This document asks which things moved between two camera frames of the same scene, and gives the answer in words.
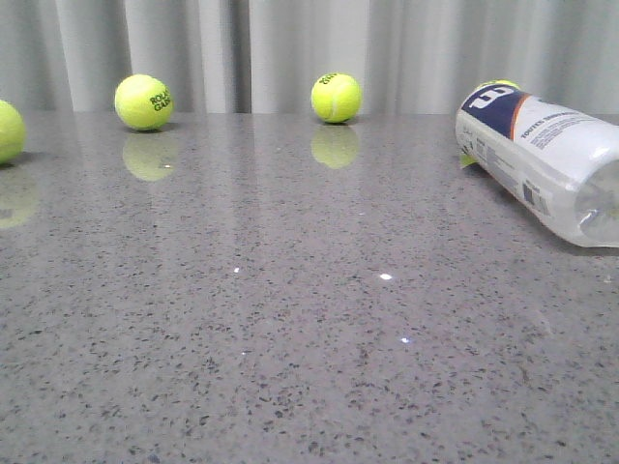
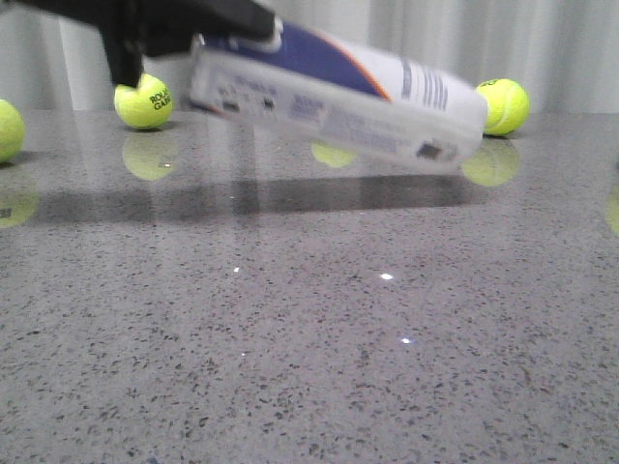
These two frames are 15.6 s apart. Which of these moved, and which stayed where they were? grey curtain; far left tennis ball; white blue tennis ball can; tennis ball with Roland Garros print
Moved: white blue tennis ball can
Stayed: far left tennis ball; grey curtain; tennis ball with Roland Garros print
